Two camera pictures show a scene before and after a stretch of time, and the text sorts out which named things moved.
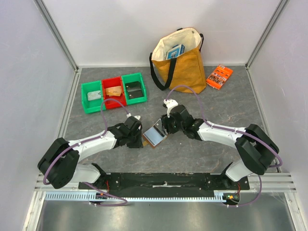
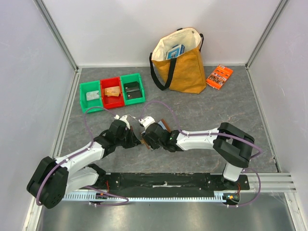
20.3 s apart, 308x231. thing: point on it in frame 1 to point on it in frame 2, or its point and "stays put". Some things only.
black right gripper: x=167 y=125 to x=147 y=140
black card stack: x=134 y=90 stays put
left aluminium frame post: x=56 y=33 stays put
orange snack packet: x=219 y=77 stays put
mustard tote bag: x=186 y=73 stays put
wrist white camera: x=170 y=103 to x=146 y=121
